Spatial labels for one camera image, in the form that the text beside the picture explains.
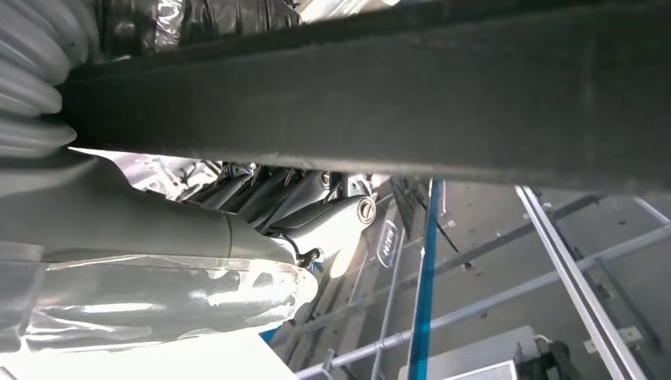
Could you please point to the grey metal fixture plate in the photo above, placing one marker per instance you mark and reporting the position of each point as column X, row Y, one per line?
column 157, row 175

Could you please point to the black device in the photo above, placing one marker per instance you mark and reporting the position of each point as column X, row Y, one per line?
column 555, row 362

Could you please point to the white oval sign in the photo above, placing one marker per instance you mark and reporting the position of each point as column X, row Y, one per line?
column 387, row 244

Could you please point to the grey steel tube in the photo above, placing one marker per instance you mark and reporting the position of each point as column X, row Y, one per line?
column 482, row 302
column 388, row 304

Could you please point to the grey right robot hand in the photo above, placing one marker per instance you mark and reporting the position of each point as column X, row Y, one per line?
column 131, row 236

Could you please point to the aluminium profile rail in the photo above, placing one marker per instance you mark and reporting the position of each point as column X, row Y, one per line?
column 579, row 278

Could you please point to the grey ribbed box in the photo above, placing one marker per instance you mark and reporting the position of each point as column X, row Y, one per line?
column 472, row 356

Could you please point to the white cabinet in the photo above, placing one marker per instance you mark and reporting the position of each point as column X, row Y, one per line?
column 157, row 362

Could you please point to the blue vertical pole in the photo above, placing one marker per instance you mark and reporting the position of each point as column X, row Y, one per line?
column 424, row 288

